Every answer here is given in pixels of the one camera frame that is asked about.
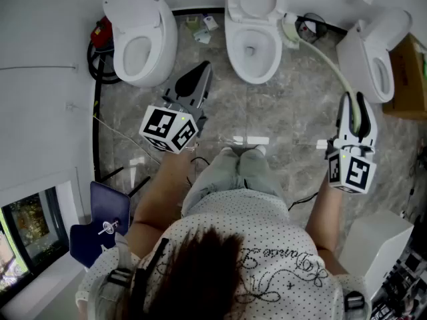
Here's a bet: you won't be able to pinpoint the white egg-shaped toilet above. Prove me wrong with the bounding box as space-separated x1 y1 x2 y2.
102 0 179 88

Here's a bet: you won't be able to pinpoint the white angular toilet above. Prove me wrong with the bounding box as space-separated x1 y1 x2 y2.
336 7 414 105

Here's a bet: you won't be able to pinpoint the small white packet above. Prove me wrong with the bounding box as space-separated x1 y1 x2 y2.
202 15 220 31

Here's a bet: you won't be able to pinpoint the thin black cable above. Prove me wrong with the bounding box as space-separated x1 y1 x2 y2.
186 157 209 186

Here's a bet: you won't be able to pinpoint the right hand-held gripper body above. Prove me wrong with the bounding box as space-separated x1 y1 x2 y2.
326 135 378 195

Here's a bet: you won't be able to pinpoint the brown cardboard box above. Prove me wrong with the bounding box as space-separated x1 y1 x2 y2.
382 33 427 121

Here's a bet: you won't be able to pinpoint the person's white dotted shirt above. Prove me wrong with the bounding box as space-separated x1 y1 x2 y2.
75 187 371 320

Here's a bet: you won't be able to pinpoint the white toilet with raised seat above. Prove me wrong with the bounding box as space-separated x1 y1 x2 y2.
224 0 288 85

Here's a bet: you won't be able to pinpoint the grey shoulder strap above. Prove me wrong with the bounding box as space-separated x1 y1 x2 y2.
340 288 370 320
88 235 134 320

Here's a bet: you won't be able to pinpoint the person's left forearm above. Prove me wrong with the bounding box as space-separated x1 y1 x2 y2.
128 148 196 233

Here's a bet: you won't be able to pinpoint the pale blue packets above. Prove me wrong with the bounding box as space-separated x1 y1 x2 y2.
193 28 212 45

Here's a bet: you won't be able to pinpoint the dark framed window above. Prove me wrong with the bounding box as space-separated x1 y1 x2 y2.
0 187 71 296

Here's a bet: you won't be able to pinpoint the red appliance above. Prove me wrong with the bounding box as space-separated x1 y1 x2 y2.
90 15 114 49

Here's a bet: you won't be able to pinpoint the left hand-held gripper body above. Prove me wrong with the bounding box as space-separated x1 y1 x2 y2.
139 95 207 155

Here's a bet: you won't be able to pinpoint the black cable bundle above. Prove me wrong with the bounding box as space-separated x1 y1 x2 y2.
288 191 320 212

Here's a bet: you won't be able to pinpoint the green toilet brush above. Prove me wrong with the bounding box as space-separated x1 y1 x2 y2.
281 13 363 138

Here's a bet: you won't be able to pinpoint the cluttered shelf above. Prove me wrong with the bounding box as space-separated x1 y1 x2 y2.
370 241 427 320

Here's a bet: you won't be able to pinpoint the blue chair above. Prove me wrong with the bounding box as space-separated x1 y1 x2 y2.
69 167 151 269

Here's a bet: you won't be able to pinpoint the person's right forearm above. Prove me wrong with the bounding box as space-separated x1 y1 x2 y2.
305 170 344 256

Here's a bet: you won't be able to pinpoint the white cabinet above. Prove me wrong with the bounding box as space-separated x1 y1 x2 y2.
338 210 414 301

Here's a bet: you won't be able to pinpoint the person's pale green trousers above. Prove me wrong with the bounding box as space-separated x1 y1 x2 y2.
181 147 288 218

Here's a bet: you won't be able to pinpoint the black harness strap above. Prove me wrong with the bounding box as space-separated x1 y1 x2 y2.
133 237 169 313

